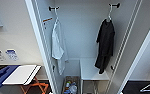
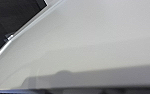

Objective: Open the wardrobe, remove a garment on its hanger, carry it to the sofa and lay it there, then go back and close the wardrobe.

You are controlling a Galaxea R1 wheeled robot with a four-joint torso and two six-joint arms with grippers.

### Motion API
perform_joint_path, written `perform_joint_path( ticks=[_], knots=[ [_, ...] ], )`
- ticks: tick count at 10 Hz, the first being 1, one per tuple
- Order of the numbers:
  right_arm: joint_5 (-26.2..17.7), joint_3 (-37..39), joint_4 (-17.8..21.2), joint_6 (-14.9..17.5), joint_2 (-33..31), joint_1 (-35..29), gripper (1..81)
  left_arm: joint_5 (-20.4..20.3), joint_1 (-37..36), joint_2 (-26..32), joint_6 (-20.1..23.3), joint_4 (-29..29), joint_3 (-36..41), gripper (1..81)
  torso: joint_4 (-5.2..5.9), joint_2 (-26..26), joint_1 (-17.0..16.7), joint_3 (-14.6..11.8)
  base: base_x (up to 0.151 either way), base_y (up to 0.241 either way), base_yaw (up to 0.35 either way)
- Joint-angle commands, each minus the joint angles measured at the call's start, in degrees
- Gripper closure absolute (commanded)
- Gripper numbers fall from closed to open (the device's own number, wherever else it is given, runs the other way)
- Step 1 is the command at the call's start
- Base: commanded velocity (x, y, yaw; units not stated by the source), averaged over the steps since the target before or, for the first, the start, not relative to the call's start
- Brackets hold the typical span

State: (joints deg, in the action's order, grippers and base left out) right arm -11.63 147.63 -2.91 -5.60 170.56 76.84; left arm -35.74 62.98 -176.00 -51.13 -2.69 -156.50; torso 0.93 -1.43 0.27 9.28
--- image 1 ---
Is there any blue bag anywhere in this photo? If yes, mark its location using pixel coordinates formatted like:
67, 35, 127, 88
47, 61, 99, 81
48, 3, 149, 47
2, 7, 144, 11
0, 65, 20, 93

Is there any box with bottles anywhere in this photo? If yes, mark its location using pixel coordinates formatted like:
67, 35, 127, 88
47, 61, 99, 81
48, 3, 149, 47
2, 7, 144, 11
61, 75, 80, 94

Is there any flat white board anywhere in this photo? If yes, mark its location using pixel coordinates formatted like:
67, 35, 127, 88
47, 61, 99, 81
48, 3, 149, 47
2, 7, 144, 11
2, 64, 42, 86

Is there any black garment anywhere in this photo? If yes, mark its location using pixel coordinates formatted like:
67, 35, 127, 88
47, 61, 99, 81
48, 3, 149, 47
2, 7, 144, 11
93, 18, 116, 75

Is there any black wardrobe hook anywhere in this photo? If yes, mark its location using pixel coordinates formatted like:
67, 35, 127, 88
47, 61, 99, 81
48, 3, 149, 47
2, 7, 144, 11
48, 5, 60, 12
108, 2, 122, 10

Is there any white hanging cloth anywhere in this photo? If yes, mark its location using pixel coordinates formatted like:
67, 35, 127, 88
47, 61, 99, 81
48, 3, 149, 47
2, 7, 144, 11
50, 18, 69, 76

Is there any white wardrobe body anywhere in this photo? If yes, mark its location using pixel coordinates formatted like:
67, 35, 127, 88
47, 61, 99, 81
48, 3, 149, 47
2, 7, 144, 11
34, 0, 142, 94

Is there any orange label sticker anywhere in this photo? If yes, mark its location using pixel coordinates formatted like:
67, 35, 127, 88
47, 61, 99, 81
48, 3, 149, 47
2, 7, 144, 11
42, 17, 54, 25

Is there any wall plate with blue print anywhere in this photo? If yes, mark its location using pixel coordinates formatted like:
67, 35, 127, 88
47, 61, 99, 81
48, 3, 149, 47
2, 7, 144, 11
5, 49, 20, 62

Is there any orange folding stand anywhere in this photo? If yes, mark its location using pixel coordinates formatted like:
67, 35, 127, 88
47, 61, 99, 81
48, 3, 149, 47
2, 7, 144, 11
20, 77, 50, 94

